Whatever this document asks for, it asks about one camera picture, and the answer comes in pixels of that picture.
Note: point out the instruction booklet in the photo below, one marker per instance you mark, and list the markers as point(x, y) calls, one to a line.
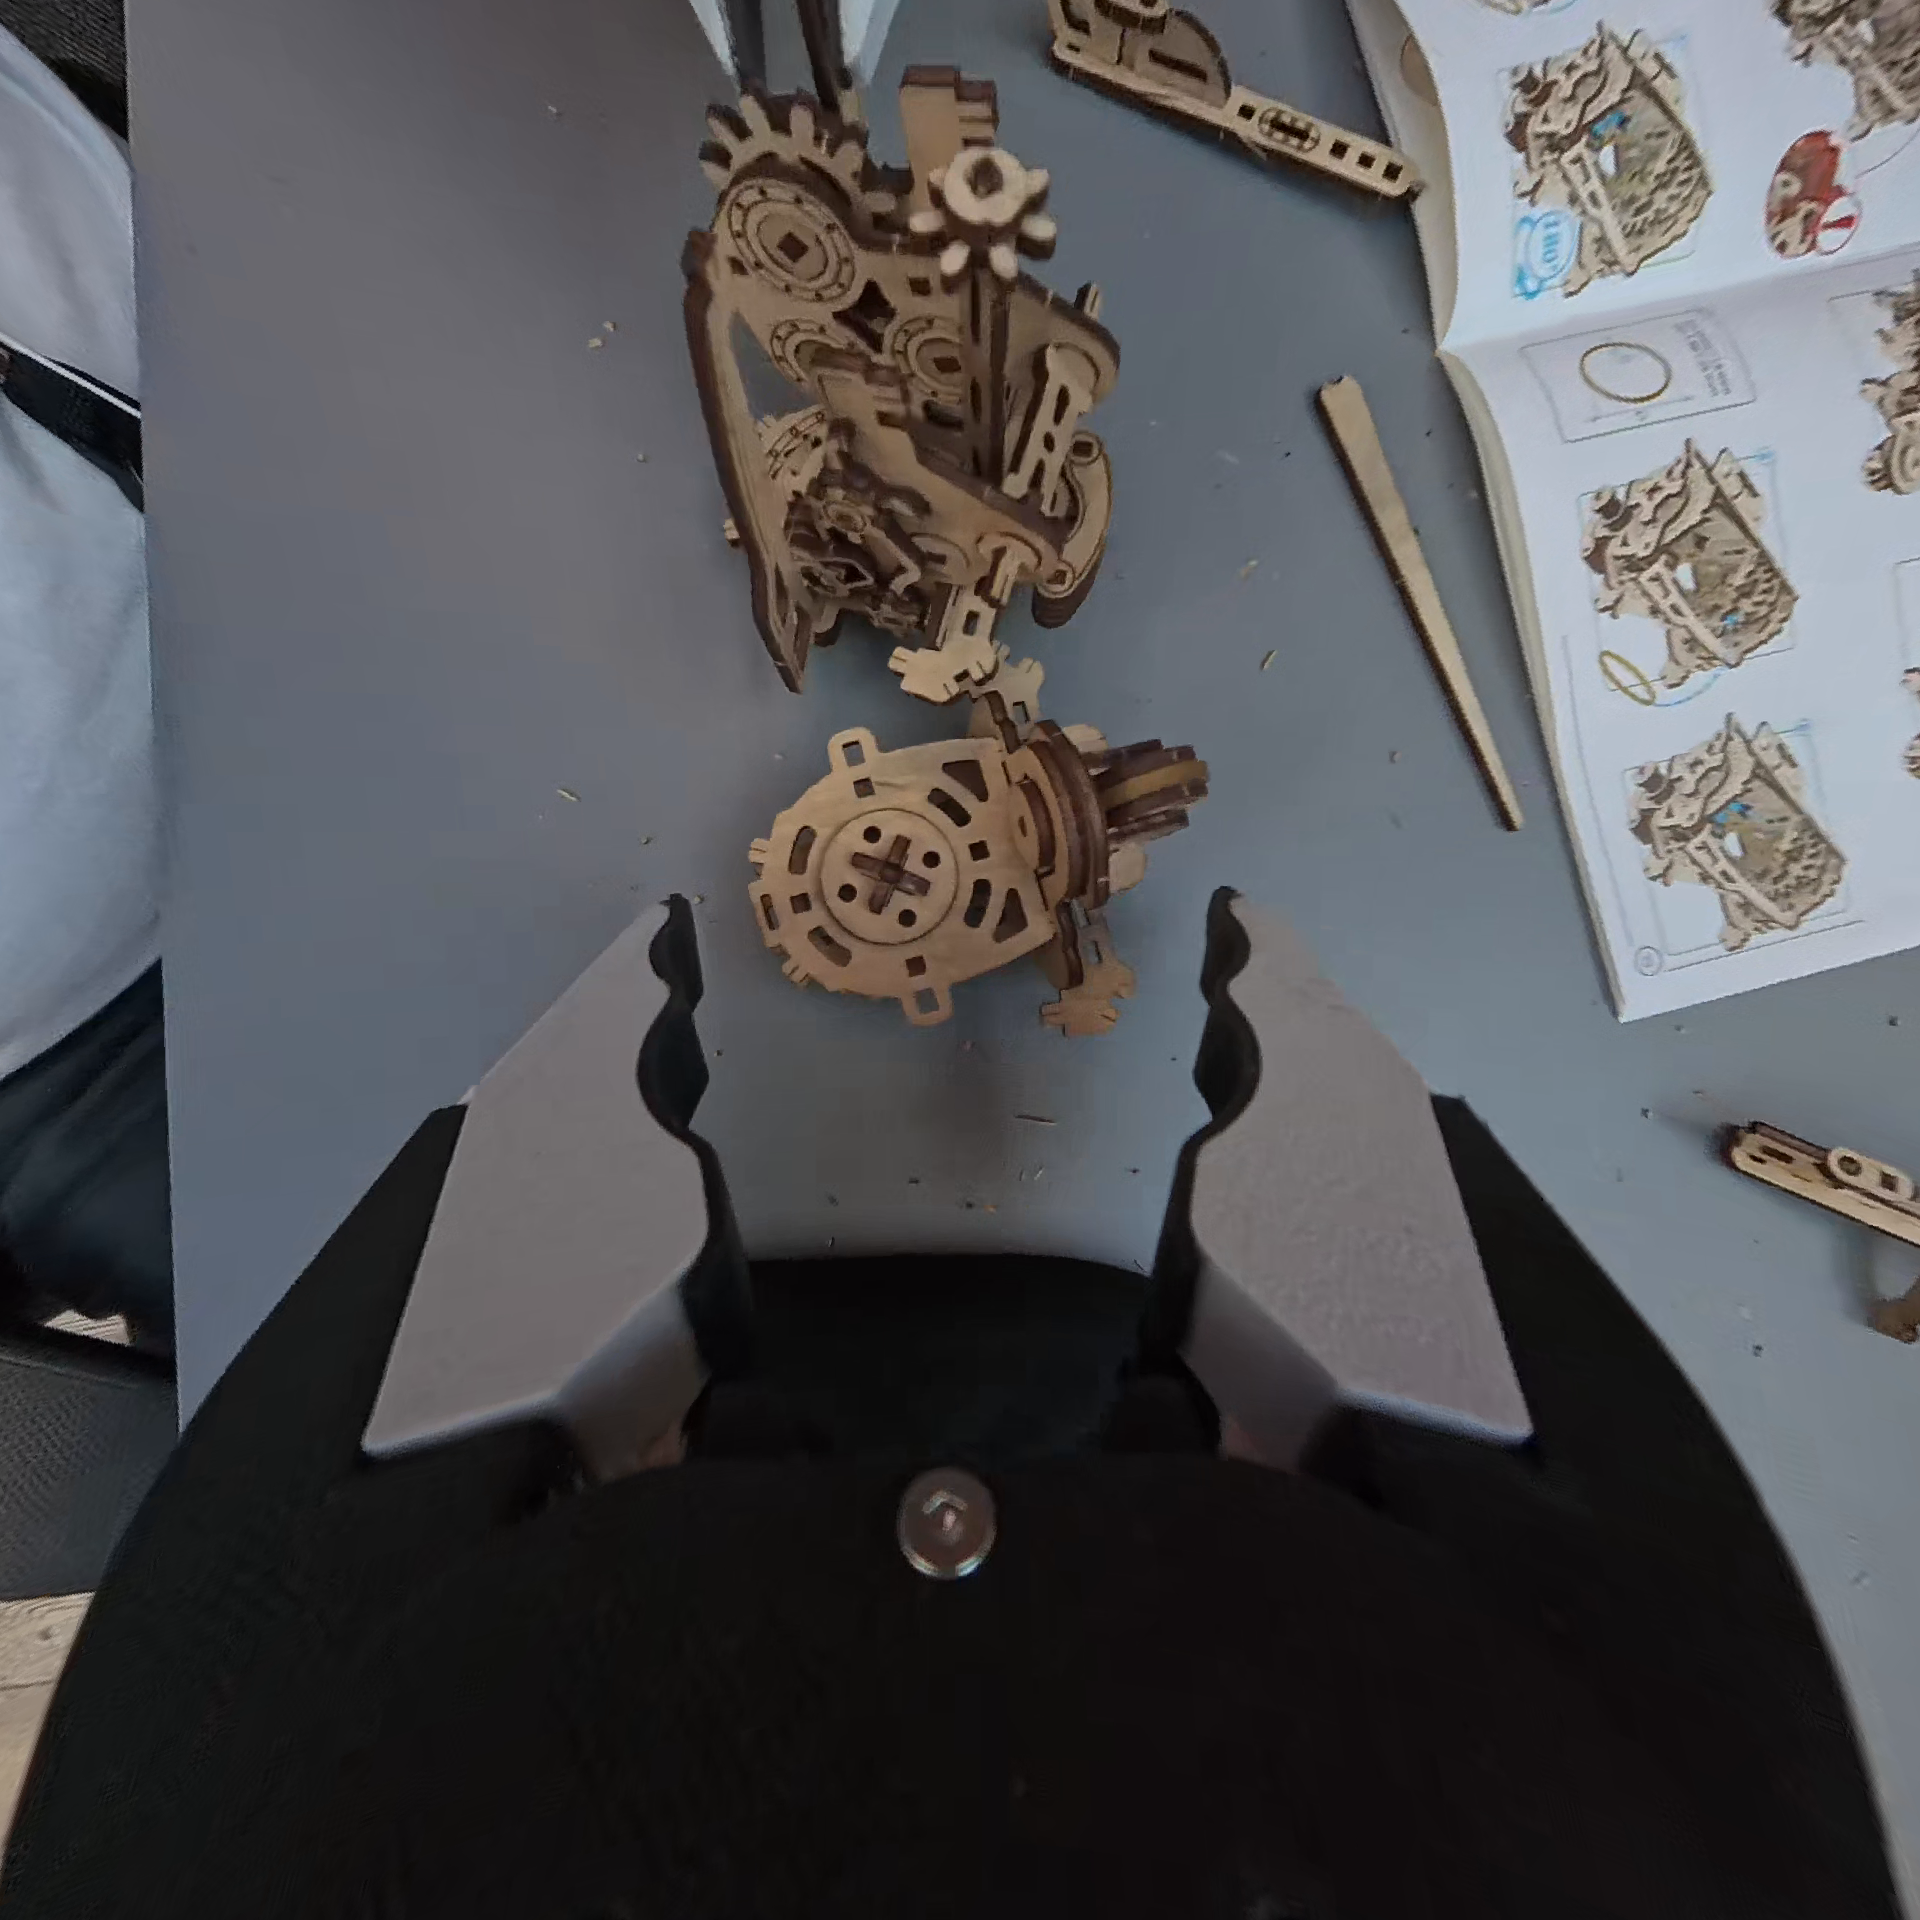
point(1726, 374)

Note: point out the person's dark trousers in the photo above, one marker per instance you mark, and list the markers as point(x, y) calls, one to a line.
point(74, 1197)

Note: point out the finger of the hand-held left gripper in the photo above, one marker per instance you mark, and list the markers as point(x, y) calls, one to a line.
point(833, 38)
point(732, 38)

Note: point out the grey desk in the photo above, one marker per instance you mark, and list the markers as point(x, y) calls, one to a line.
point(454, 603)

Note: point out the person's white shirt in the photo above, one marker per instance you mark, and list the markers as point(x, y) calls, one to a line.
point(63, 674)

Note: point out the large wooden gear model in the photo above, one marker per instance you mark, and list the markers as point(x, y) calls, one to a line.
point(840, 303)

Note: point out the round wooden gear module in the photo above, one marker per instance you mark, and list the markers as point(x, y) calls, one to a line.
point(885, 879)

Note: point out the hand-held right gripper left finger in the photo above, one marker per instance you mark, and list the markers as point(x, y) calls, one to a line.
point(556, 1197)

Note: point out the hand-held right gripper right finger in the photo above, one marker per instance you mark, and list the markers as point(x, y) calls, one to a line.
point(1335, 1197)

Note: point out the long wooden strip piece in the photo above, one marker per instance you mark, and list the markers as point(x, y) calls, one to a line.
point(1274, 128)

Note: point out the wooden strip with crosspiece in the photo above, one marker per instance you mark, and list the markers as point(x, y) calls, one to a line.
point(1801, 1165)

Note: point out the pointed wooden stick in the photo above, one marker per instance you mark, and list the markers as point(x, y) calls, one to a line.
point(1389, 493)

